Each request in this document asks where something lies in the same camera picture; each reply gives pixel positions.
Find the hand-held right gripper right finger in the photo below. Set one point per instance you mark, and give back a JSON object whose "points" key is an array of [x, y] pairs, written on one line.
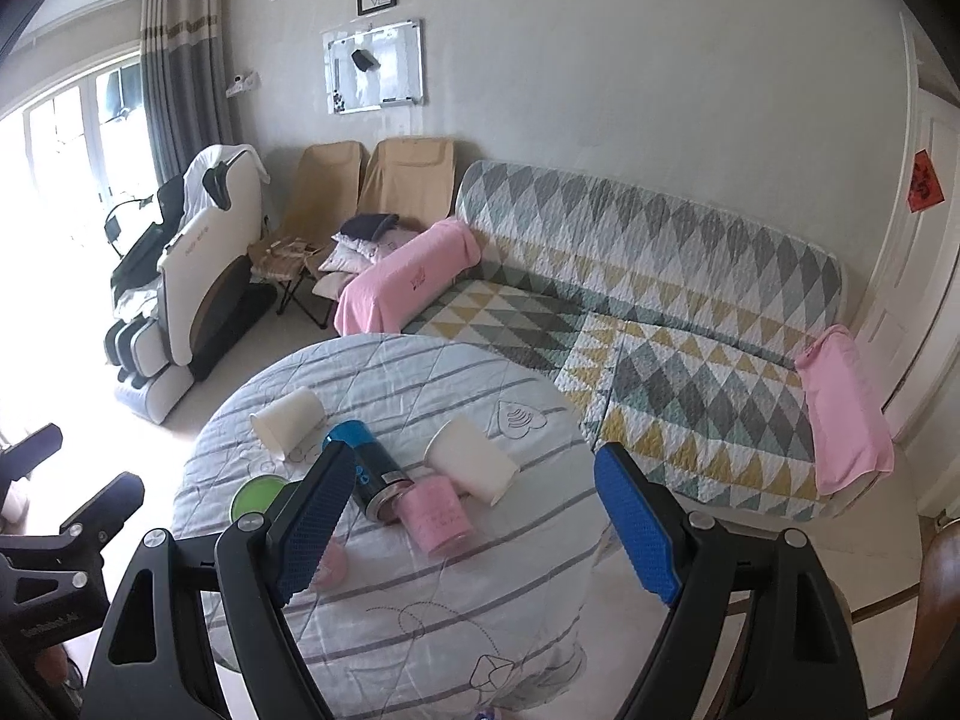
{"points": [[637, 532]]}

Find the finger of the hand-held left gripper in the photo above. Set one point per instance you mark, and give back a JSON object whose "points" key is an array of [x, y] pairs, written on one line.
{"points": [[34, 446], [105, 499]]}

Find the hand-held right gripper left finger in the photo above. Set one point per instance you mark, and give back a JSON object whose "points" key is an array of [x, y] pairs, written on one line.
{"points": [[311, 532]]}

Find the blue metal cup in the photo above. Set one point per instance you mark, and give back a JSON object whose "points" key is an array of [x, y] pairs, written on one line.
{"points": [[367, 457]]}

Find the white paper cup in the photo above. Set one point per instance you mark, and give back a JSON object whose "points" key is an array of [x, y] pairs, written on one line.
{"points": [[289, 420], [469, 457]]}

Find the small pink cup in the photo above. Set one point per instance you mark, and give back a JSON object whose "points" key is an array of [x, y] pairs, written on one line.
{"points": [[334, 566]]}

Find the green cup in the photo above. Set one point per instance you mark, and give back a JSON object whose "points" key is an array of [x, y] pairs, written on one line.
{"points": [[255, 499]]}

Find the round table with striped cloth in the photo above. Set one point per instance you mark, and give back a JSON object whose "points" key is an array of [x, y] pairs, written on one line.
{"points": [[450, 615]]}

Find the sofa with diamond-pattern cover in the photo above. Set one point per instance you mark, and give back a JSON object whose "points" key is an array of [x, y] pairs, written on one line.
{"points": [[675, 300]]}

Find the pink towel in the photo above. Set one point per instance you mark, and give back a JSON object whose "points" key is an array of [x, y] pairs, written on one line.
{"points": [[405, 270], [844, 412]]}

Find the white massage chair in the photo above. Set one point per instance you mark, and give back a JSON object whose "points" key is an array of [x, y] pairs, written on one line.
{"points": [[202, 262]]}

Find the pale pink pillows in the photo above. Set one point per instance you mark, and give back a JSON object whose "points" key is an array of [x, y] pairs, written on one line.
{"points": [[360, 255]]}

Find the glass balcony door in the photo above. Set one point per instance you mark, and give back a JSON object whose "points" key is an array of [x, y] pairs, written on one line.
{"points": [[67, 165]]}

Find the dark folded garment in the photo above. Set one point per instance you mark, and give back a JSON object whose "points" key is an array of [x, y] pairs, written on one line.
{"points": [[371, 226]]}

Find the brown wooden chair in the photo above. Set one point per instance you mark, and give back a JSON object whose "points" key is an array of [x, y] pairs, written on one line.
{"points": [[945, 600]]}

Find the beige folding chair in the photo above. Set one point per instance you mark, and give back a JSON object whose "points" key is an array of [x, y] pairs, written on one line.
{"points": [[409, 180], [319, 195]]}

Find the white door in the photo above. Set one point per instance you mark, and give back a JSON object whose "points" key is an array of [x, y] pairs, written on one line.
{"points": [[922, 300]]}

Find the grey curtain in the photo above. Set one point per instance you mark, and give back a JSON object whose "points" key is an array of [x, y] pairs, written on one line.
{"points": [[184, 90]]}

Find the red paper door decoration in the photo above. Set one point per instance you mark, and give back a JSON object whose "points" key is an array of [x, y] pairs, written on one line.
{"points": [[924, 184]]}

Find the black whiteboard eraser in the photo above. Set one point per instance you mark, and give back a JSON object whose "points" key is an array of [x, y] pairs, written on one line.
{"points": [[365, 60]]}

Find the white wall-mounted device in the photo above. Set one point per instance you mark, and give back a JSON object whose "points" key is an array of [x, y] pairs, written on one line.
{"points": [[241, 84]]}

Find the wall whiteboard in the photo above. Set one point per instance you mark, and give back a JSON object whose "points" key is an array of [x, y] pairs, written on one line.
{"points": [[397, 75]]}

